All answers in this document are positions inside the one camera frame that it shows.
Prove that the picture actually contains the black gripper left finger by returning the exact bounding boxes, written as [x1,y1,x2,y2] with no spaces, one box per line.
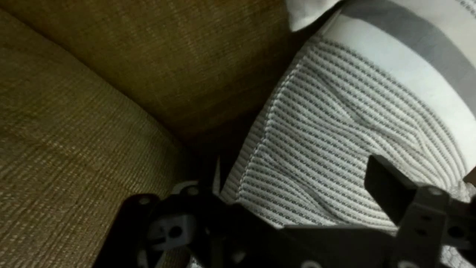
[92,182,286,268]

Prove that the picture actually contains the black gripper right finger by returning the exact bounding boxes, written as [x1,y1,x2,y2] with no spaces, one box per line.
[363,154,476,268]

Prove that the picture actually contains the brown fabric sofa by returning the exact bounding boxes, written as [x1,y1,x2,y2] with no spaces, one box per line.
[0,0,329,268]

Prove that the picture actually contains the grey striped pillow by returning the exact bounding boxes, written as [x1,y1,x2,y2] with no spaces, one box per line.
[217,0,476,268]

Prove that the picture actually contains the white pillow with zipper edge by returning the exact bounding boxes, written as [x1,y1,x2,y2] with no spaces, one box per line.
[284,0,342,35]

